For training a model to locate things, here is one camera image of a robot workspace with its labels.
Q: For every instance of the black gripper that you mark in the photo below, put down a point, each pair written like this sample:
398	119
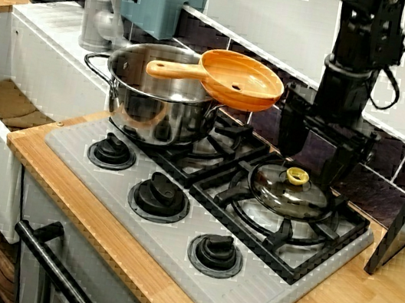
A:
343	101

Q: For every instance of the brown glass lid yellow knob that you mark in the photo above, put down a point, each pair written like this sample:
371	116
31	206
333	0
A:
283	200

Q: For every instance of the orange toy frying pan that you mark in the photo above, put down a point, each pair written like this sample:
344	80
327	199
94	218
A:
239	72

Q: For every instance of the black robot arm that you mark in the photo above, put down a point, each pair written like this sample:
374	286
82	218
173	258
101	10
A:
361	38

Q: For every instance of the black burner grate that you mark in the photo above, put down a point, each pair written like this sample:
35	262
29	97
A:
241	131
275	239

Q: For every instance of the black stove knob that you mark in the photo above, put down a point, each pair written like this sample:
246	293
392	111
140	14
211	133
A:
111	152
160	195
214	254

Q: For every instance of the stainless steel pot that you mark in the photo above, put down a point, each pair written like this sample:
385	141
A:
145	118

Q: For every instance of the grey stove top panel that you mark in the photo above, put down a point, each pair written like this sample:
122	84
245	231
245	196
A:
168	262

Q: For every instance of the brass countertop screw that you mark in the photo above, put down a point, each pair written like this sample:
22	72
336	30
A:
60	124

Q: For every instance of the grey faucet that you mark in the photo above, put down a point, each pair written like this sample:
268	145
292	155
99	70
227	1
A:
96	5

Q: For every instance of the brown cardboard sheet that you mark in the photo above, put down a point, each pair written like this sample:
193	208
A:
8	103

